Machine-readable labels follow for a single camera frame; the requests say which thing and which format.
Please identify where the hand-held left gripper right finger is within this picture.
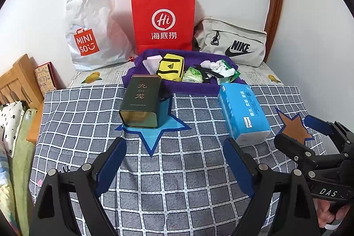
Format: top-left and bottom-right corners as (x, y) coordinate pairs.
(223, 138), (321, 236)

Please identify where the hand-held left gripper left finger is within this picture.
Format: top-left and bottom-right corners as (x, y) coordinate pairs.
(29, 137), (128, 236)

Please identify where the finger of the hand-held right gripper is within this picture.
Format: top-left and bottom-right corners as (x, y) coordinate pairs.
(304, 114), (354, 148)
(274, 133), (350, 170)

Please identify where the green snack packet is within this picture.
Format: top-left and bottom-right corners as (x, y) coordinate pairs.
(220, 59), (241, 85)

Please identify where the purple cloth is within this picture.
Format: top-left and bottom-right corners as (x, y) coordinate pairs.
(122, 49), (246, 95)

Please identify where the green tissue pack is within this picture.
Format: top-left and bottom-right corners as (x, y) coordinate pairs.
(183, 67), (205, 84)

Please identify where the yellow zip pouch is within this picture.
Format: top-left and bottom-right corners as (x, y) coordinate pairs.
(156, 53), (185, 83)

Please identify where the person's right hand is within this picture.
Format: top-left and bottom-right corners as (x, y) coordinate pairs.
(315, 197), (336, 228)

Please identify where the blue tissue pack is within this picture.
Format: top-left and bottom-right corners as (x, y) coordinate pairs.
(218, 83), (272, 146)

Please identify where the grey checked blanket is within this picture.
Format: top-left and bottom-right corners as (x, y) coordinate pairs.
(29, 84), (327, 236)

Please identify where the dark green tin box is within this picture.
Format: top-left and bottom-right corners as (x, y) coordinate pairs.
(119, 75), (162, 129)

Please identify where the pale green quilt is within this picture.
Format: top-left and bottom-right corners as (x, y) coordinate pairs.
(11, 109), (38, 236)

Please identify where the newspaper print bed sheet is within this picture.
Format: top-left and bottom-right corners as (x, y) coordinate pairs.
(65, 62), (281, 90)

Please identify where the pale blue quilt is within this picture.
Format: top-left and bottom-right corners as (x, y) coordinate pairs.
(0, 139), (21, 236)

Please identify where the white floral pillow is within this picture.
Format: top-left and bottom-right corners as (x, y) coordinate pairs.
(0, 100), (27, 157)

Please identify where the brown patterned box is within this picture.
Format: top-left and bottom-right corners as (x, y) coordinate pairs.
(35, 62), (58, 97)

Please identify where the grey waist bag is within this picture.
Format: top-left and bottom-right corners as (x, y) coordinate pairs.
(194, 18), (268, 68)

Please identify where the wooden headboard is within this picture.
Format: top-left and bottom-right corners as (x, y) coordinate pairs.
(0, 54), (45, 109)

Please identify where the white plastic shopping bag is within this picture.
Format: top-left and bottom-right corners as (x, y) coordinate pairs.
(65, 0), (136, 72)

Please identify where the red paper shopping bag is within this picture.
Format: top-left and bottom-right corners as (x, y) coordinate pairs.
(131, 0), (196, 55)

